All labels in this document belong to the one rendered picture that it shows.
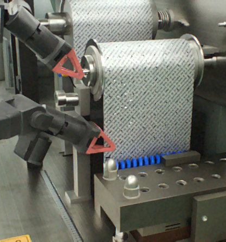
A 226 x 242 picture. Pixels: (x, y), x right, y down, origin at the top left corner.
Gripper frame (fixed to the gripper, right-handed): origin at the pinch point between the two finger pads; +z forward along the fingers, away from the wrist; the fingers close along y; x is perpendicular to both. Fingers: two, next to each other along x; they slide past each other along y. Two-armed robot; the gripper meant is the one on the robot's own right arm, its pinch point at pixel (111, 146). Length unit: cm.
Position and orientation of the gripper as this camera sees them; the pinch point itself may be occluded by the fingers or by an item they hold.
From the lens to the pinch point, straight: 102.4
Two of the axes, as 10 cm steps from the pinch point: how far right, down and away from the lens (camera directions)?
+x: 4.7, -8.8, -1.0
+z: 8.1, 3.8, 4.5
